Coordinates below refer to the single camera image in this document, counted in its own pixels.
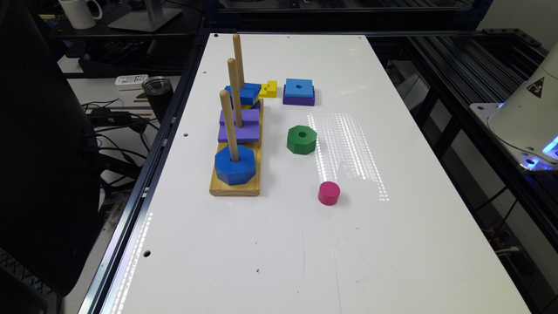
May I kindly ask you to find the purple square block under blue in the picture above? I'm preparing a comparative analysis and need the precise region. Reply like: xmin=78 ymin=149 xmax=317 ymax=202
xmin=282 ymin=93 xmax=315 ymax=106

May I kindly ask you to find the front wooden peg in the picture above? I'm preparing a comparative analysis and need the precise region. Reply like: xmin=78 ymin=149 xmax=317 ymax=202
xmin=220 ymin=90 xmax=240 ymax=162

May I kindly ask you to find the light blue square block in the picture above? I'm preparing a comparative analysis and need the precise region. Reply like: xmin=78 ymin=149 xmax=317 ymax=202
xmin=283 ymin=78 xmax=314 ymax=99

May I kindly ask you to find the white mug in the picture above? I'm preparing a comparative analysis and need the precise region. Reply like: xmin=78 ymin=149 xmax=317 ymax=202
xmin=58 ymin=0 xmax=103 ymax=30

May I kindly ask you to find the wooden peg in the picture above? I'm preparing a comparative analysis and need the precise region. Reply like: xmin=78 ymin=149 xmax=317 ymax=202
xmin=228 ymin=58 xmax=243 ymax=128
xmin=233 ymin=33 xmax=245 ymax=89
xmin=220 ymin=90 xmax=240 ymax=162

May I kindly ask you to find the small yellow block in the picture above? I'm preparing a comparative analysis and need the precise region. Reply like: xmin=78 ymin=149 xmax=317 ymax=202
xmin=259 ymin=80 xmax=277 ymax=98

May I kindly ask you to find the blue block on rear peg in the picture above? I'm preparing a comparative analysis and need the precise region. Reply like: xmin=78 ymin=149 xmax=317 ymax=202
xmin=239 ymin=83 xmax=262 ymax=108

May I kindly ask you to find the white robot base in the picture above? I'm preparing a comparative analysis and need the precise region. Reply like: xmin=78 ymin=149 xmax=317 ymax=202
xmin=469 ymin=47 xmax=557 ymax=172

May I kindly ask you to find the wooden peg base board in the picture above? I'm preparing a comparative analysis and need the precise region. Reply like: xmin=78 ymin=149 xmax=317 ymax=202
xmin=209 ymin=106 xmax=262 ymax=196

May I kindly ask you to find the green octagonal block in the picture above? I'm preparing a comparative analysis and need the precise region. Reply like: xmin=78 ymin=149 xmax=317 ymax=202
xmin=287 ymin=126 xmax=317 ymax=154

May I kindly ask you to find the blue octagonal block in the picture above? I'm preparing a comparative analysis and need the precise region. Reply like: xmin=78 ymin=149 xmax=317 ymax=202
xmin=214 ymin=145 xmax=256 ymax=186

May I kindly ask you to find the middle wooden peg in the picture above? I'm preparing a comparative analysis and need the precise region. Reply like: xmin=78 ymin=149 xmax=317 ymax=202
xmin=228 ymin=58 xmax=243 ymax=128

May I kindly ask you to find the pink cylinder block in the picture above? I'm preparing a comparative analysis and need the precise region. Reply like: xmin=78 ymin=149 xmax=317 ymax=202
xmin=318 ymin=181 xmax=341 ymax=206

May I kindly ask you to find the rear wooden peg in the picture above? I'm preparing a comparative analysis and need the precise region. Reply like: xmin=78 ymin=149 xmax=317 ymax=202
xmin=233 ymin=33 xmax=245 ymax=89

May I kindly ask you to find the black office chair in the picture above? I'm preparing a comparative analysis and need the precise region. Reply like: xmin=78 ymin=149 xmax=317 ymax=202
xmin=1 ymin=1 xmax=101 ymax=297

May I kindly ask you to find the monitor stand base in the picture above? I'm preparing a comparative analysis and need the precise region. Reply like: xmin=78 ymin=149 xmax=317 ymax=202
xmin=108 ymin=0 xmax=182 ymax=32

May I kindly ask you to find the purple square block on board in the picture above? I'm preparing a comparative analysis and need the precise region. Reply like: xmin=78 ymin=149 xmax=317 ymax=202
xmin=218 ymin=109 xmax=260 ymax=143

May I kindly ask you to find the black tumbler cup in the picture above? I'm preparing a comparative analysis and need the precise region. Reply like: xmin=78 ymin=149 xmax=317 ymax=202
xmin=142 ymin=76 xmax=174 ymax=122

